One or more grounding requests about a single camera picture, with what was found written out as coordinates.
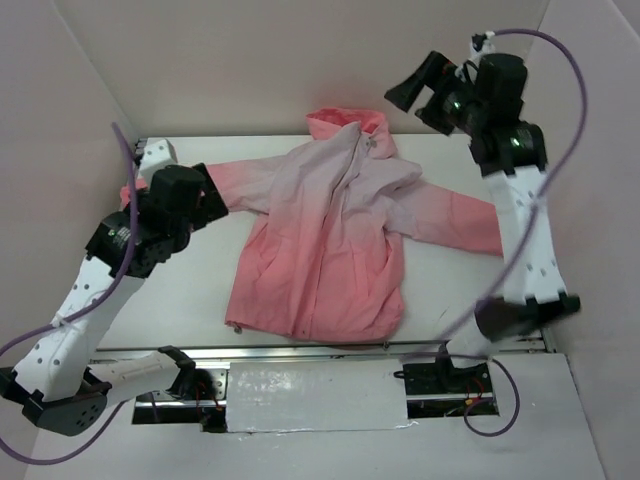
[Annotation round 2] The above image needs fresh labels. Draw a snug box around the pink hooded zip jacket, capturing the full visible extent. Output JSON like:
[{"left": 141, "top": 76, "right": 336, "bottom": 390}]
[{"left": 119, "top": 106, "right": 505, "bottom": 344}]

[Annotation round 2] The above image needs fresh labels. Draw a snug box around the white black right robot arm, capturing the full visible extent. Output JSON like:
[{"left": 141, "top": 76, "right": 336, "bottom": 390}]
[{"left": 385, "top": 51, "right": 581, "bottom": 391}]

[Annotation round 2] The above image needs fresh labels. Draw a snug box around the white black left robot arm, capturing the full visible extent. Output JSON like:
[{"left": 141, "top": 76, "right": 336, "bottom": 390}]
[{"left": 1, "top": 164, "right": 228, "bottom": 437}]

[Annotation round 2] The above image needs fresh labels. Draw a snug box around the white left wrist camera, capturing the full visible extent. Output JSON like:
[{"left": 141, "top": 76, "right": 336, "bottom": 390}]
[{"left": 138, "top": 139, "right": 178, "bottom": 184}]

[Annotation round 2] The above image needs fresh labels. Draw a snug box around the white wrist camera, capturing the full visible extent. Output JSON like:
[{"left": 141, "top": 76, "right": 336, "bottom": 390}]
[
  {"left": 469, "top": 31, "right": 496, "bottom": 62},
  {"left": 138, "top": 139, "right": 178, "bottom": 184}
]

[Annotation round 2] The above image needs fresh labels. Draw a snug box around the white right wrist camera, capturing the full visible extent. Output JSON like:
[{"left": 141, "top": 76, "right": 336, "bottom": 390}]
[{"left": 469, "top": 31, "right": 496, "bottom": 62}]

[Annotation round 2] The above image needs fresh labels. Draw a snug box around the aluminium table edge rail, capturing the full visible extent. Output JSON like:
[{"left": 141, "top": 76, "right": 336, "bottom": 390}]
[{"left": 90, "top": 335, "right": 547, "bottom": 368}]

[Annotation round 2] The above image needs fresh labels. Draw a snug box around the aluminium right side rail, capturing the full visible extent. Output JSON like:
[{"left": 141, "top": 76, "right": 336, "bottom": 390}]
[{"left": 541, "top": 327, "right": 558, "bottom": 353}]

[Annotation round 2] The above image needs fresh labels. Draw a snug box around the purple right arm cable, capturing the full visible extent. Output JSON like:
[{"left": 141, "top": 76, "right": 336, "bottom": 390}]
[{"left": 399, "top": 28, "right": 589, "bottom": 439}]

